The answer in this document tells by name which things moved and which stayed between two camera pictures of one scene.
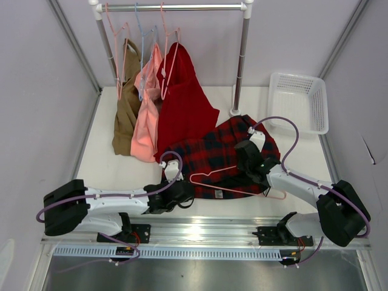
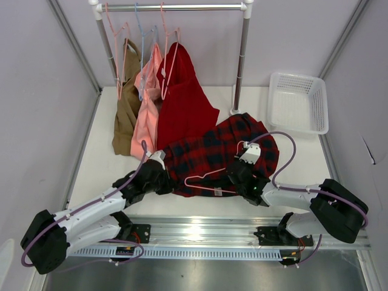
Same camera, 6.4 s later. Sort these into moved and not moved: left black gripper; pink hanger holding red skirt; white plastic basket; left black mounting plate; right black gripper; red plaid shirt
Moved: left black gripper; right black gripper
Not moved: red plaid shirt; pink hanger holding red skirt; white plastic basket; left black mounting plate
